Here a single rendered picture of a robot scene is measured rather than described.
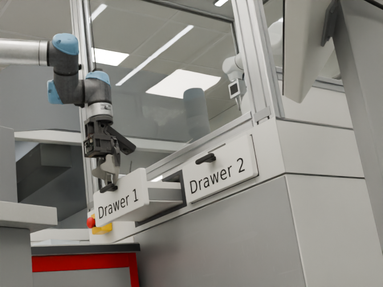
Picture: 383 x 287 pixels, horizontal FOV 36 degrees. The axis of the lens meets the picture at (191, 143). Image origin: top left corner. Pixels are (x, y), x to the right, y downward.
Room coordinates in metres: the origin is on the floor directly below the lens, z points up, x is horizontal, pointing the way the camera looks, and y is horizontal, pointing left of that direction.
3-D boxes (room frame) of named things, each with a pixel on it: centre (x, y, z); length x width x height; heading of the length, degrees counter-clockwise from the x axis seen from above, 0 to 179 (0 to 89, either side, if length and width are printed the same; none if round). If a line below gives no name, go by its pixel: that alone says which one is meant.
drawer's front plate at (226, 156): (1.58, -0.06, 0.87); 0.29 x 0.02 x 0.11; 39
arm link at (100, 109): (1.72, 0.26, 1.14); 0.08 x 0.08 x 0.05
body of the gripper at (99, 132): (1.72, 0.27, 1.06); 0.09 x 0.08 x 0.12; 129
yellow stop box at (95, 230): (2.07, 0.36, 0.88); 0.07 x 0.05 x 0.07; 39
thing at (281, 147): (2.09, -0.27, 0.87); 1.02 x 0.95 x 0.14; 39
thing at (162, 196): (1.87, 0.07, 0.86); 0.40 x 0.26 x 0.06; 129
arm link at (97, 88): (1.72, 0.27, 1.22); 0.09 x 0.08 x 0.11; 106
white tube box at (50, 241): (1.90, 0.47, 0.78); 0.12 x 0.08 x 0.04; 147
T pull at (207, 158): (1.56, -0.04, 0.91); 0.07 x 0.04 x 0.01; 39
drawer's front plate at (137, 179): (1.74, 0.24, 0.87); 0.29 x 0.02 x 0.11; 39
